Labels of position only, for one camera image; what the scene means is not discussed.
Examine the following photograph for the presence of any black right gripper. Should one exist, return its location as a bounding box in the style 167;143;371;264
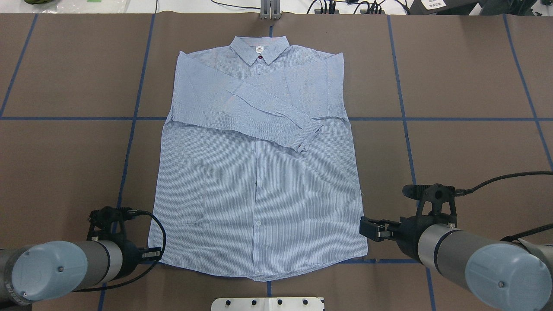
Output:
359;215;436;262

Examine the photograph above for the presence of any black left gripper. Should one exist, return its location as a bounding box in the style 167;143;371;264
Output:
115;240;162;279

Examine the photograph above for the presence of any light blue striped shirt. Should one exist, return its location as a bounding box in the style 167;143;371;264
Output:
148;37;368;281

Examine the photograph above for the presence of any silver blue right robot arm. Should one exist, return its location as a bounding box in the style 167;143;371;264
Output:
359;215;553;311

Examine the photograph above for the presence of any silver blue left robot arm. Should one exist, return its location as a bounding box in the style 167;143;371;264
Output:
0;240;162;311

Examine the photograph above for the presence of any black box device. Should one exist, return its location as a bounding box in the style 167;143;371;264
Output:
407;0;537;16

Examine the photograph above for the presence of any green cloth bundle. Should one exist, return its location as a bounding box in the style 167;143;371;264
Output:
24;0;55;5

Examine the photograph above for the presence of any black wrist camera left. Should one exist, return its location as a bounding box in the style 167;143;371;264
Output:
86;206;138;244

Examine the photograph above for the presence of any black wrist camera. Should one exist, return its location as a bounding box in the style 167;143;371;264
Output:
86;206;138;244
402;184;458;228

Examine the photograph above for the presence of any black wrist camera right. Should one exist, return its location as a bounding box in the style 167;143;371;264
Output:
402;184;458;228

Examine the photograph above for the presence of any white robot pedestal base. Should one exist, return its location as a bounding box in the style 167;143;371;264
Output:
211;297;326;311

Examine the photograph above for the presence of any aluminium frame post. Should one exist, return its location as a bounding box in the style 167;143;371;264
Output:
260;0;282;20

